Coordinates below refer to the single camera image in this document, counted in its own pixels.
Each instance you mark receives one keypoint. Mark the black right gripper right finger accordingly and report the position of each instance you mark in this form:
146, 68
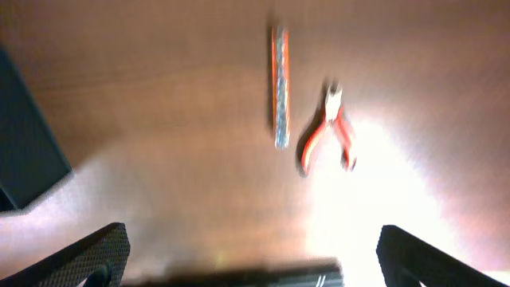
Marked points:
408, 261

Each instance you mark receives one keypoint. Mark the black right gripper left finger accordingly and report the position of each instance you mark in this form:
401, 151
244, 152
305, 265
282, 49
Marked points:
98, 259

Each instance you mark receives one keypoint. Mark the red diagonal cutters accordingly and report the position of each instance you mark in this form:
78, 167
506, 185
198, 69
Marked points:
333, 119

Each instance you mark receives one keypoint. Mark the orange socket bit rail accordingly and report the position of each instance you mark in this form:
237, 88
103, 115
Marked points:
280, 89

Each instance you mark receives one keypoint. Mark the black open storage box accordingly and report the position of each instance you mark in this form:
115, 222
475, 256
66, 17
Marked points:
31, 160

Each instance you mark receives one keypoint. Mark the black aluminium frame rail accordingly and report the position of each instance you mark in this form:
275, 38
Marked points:
327, 275

